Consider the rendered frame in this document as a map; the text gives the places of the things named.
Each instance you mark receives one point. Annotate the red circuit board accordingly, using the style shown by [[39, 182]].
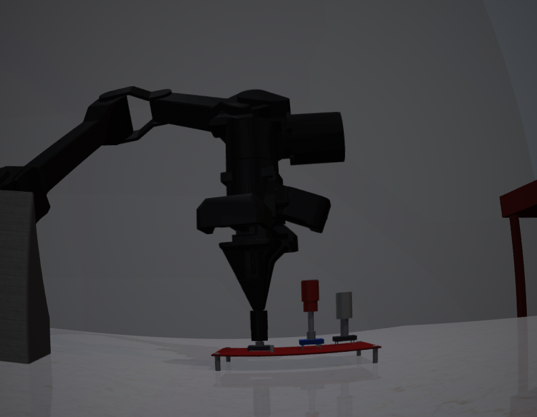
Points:
[[310, 296]]

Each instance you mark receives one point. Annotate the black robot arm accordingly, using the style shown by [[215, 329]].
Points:
[[252, 124]]

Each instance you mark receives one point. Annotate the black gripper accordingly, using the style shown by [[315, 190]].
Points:
[[258, 244]]

